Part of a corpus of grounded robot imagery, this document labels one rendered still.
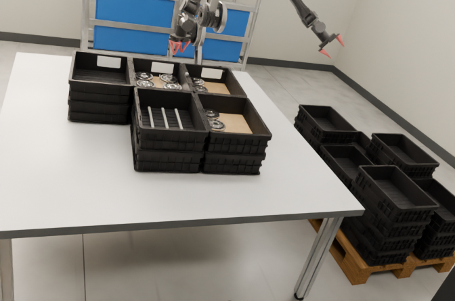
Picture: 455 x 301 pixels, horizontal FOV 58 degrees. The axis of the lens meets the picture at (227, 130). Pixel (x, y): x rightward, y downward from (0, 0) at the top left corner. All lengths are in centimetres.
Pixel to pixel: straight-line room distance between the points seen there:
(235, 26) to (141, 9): 98
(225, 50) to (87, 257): 276
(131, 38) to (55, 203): 276
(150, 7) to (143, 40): 33
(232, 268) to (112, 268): 67
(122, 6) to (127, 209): 274
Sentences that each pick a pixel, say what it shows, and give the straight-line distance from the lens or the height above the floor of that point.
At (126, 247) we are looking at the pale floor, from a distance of 249.
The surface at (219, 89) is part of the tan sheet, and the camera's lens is 247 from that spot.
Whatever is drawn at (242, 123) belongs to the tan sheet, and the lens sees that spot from 214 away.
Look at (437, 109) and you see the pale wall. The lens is 489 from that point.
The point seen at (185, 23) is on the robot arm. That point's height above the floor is 125.
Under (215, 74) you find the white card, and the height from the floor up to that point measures 89.
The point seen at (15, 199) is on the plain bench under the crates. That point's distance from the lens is 170.
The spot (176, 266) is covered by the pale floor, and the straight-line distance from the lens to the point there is 243.
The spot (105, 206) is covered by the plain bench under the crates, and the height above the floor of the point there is 70.
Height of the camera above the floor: 179
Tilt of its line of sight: 28 degrees down
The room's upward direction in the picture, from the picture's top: 14 degrees clockwise
